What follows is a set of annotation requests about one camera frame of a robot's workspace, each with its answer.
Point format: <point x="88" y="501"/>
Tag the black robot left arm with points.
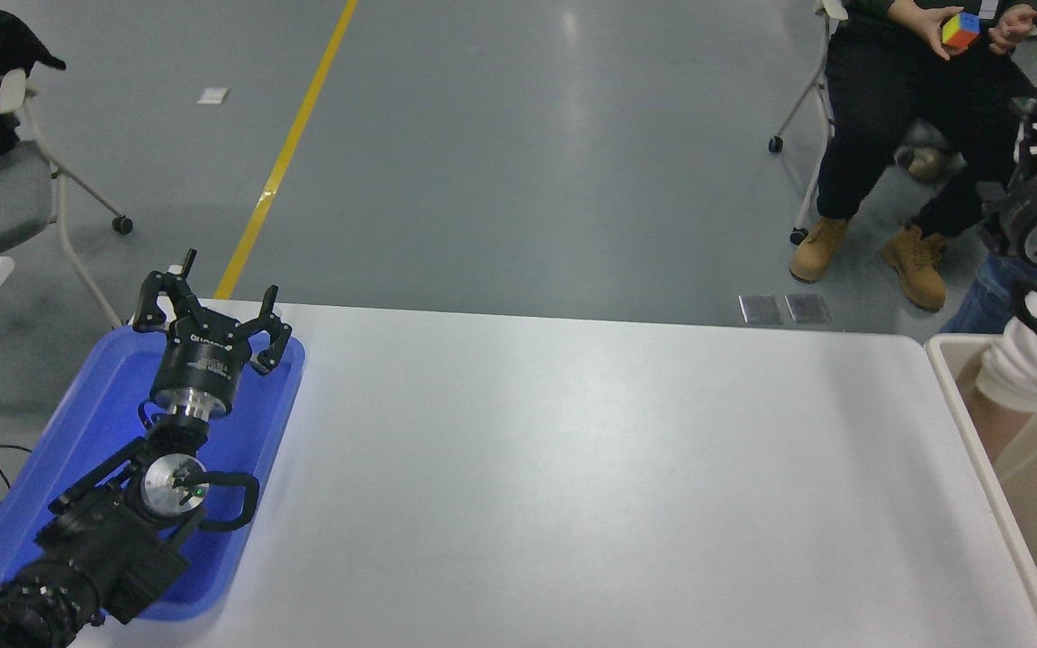
<point x="104" y="549"/>

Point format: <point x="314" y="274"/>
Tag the person's hand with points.
<point x="997" y="427"/>

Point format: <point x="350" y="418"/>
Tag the tan boot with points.
<point x="928" y="164"/>

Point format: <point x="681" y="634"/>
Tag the person's right hand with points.
<point x="919" y="22"/>

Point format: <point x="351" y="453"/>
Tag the blue plastic tray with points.
<point x="86" y="405"/>

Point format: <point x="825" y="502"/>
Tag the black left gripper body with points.
<point x="199" y="364"/>

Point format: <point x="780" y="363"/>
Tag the colourful puzzle cube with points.
<point x="960" y="31"/>

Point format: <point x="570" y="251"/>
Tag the person's left hand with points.
<point x="1014" y="25"/>

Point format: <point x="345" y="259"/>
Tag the white framed wheeled chair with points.
<point x="834" y="9"/>

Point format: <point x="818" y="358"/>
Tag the person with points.
<point x="1023" y="373"/>
<point x="897" y="117"/>

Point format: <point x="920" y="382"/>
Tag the white paper scrap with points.
<point x="212" y="95"/>

